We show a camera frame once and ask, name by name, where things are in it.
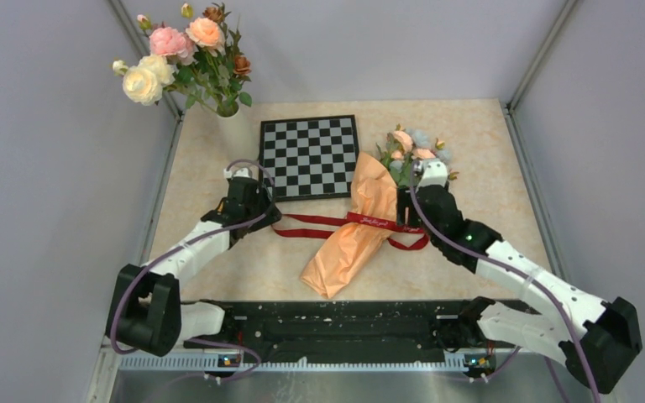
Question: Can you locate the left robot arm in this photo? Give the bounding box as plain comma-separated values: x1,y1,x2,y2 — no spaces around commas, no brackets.
105,169,281,357

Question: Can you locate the orange paper bouquet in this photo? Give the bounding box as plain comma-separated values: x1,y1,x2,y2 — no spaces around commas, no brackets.
300,126,451,298

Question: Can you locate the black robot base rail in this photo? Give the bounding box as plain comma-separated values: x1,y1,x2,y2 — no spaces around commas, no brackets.
208,300,500,364

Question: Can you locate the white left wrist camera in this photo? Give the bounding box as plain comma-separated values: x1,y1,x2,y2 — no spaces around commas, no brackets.
223,167,253,181

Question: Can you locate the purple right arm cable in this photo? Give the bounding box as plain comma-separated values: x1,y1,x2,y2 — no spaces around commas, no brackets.
408,161,603,403

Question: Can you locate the flower bunch in vase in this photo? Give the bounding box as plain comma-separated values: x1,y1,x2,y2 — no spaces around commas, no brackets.
112,2,253,118

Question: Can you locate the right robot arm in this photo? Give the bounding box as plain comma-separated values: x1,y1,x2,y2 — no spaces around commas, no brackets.
396,185,642,395

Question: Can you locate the dark red ribbon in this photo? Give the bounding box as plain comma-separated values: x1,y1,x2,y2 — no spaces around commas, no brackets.
273,212,429,251

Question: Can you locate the black white checkerboard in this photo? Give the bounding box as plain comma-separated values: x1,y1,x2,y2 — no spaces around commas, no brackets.
259,115,359,202

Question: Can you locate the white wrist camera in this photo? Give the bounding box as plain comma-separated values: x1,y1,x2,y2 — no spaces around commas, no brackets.
412,159,449,188
223,167,253,181

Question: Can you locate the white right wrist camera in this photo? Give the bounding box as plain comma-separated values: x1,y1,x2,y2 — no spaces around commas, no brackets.
412,159,449,188

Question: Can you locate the white ceramic vase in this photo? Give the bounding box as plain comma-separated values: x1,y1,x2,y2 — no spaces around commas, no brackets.
217,106,260,162

